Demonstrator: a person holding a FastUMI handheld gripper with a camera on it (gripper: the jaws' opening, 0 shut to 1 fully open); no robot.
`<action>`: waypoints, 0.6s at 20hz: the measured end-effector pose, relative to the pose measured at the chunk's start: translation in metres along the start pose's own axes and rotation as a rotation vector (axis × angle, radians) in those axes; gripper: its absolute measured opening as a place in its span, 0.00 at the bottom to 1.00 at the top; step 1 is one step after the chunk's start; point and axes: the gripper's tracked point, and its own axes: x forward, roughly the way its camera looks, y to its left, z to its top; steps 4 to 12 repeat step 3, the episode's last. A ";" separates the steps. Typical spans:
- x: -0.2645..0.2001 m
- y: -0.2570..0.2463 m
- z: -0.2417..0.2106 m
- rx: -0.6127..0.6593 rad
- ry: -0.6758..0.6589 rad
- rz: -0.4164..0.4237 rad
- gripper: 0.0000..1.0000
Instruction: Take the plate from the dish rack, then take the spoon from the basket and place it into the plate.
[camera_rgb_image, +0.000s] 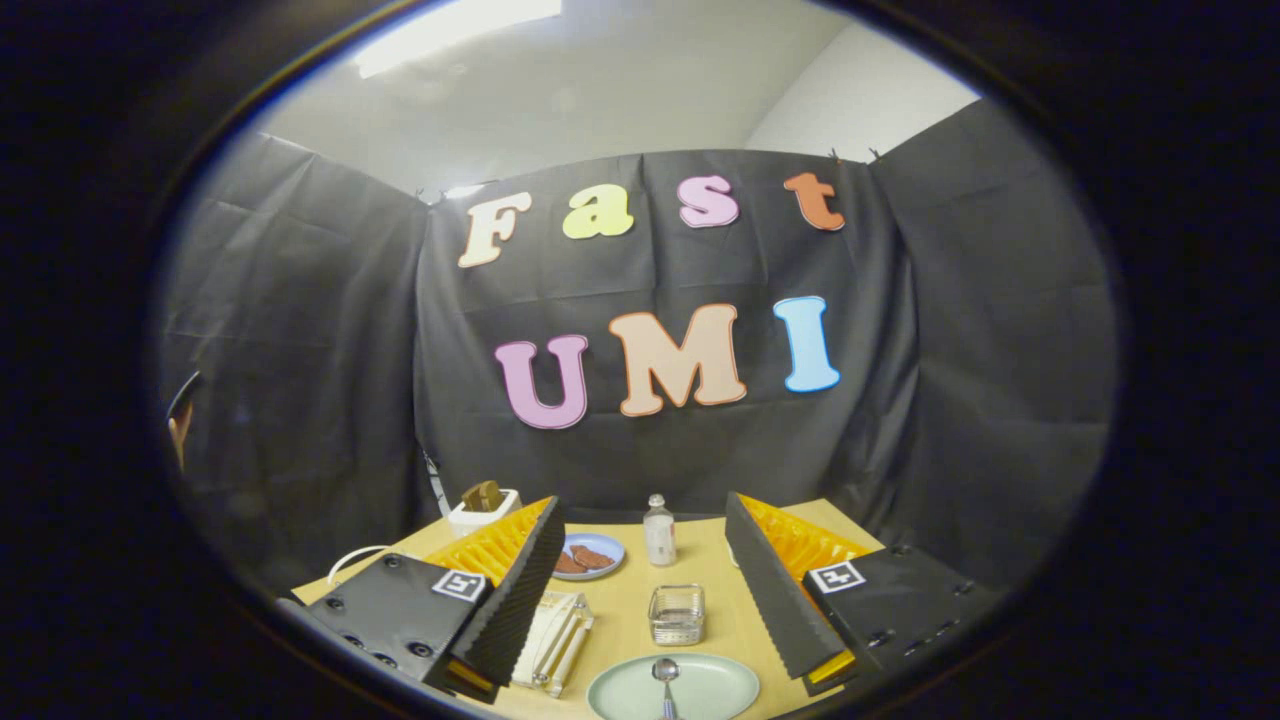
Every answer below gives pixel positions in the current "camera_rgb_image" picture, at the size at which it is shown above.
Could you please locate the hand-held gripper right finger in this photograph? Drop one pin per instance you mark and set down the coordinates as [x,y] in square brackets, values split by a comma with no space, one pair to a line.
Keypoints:
[765,590]

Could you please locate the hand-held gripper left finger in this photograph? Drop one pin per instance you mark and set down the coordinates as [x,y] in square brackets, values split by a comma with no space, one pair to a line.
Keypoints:
[525,590]

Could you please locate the clear square basket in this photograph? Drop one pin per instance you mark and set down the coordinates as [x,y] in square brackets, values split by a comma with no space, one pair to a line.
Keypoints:
[677,615]

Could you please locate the pale green plate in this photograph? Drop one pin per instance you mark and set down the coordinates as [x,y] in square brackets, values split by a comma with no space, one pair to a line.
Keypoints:
[715,690]

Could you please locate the metal spoon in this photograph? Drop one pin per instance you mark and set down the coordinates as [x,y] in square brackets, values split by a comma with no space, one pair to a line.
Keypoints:
[666,672]

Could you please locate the small blue plate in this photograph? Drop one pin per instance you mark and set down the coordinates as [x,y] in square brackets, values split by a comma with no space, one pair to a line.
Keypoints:
[608,548]

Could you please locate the brown food slice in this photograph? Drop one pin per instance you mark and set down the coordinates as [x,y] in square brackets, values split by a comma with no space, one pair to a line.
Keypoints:
[592,557]
[565,566]

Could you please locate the white toaster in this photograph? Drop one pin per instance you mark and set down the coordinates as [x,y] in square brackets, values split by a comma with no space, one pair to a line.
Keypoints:
[478,520]

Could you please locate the brown toast slice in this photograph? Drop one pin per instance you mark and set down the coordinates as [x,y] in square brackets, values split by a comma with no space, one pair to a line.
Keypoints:
[483,496]

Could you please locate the small clear bottle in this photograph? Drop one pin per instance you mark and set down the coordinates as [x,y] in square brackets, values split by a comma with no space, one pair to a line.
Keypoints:
[659,540]

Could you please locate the black backdrop cloth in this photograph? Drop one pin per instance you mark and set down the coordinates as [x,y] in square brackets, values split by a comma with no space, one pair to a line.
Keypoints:
[700,450]

